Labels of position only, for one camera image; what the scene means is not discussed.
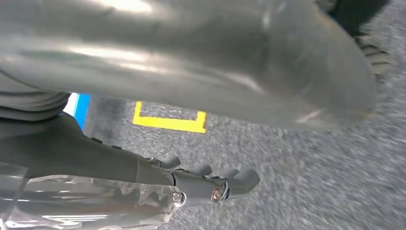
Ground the dark treaded foot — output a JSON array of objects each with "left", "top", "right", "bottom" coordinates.
[{"left": 316, "top": 0, "right": 392, "bottom": 79}]

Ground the blue metal shelf rack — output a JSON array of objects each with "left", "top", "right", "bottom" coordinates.
[{"left": 63, "top": 92, "right": 91, "bottom": 131}]

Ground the yellow floor tape square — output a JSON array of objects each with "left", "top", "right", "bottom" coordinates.
[{"left": 132, "top": 101, "right": 207, "bottom": 134}]

